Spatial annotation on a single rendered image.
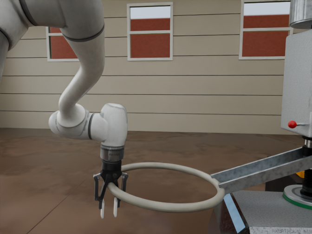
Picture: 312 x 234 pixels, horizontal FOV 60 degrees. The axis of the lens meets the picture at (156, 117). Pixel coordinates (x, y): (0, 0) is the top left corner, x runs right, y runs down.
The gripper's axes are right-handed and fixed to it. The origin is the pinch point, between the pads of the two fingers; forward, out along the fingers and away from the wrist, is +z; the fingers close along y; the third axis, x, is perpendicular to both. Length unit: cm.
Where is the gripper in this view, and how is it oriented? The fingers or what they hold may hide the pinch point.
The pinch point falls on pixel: (108, 208)
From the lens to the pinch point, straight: 113.9
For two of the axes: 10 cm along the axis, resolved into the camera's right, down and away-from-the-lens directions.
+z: -0.8, 9.9, 1.4
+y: 9.4, 0.3, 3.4
